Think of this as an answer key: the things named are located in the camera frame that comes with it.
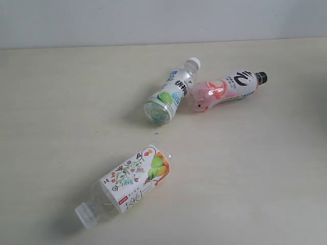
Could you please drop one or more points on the floral label clear bottle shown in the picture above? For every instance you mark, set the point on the floral label clear bottle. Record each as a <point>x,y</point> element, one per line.
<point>121,188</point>

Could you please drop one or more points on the lime label clear bottle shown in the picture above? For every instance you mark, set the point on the lime label clear bottle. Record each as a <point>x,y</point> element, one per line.
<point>161,107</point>

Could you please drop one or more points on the pink peach drink bottle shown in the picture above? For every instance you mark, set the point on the pink peach drink bottle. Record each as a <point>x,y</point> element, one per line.
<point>238,85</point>

